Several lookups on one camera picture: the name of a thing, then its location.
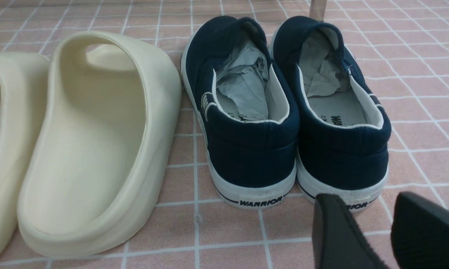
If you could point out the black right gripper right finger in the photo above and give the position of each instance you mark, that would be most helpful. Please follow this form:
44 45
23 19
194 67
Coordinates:
420 233

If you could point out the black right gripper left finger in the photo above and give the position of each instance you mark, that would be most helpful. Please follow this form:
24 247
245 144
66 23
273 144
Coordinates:
338 242

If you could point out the right navy slip-on shoe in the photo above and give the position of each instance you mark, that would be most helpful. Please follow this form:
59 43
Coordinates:
344 130

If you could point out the navy slip-on shoe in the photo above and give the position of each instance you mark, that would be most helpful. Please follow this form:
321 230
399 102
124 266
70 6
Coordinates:
245 109
344 130

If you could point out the left navy slip-on shoe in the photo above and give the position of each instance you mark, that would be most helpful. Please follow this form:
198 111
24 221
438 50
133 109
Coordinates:
245 109

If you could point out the metal shoe rack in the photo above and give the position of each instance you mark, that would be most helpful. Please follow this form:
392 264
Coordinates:
317 10

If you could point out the right cream foam slipper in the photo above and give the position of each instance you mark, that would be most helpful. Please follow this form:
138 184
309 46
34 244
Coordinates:
113 103

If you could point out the cream foam slipper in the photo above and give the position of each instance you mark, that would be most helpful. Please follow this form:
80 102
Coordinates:
113 103
23 100

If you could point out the left cream foam slipper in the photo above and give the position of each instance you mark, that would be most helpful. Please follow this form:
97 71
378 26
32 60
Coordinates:
23 100

